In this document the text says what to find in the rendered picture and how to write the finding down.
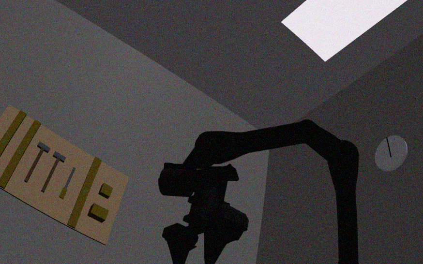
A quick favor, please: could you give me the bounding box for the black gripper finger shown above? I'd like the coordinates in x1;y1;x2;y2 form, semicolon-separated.
165;235;196;264
204;220;242;264

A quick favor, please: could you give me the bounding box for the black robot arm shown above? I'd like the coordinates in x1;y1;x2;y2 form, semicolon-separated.
158;119;359;264

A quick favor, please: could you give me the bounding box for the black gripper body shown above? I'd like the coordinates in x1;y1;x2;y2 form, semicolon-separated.
162;188;249;246

